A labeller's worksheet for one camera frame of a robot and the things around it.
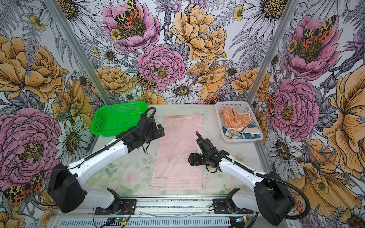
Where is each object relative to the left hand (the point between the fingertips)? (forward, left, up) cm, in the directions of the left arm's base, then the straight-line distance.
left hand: (157, 135), depth 83 cm
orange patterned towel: (+21, -52, -11) cm, 57 cm away
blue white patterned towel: (+6, -58, -5) cm, 59 cm away
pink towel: (-14, -9, -16) cm, 23 cm away
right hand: (-12, -21, -11) cm, 27 cm away
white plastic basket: (+32, -60, -10) cm, 68 cm away
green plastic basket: (+26, +42, -17) cm, 52 cm away
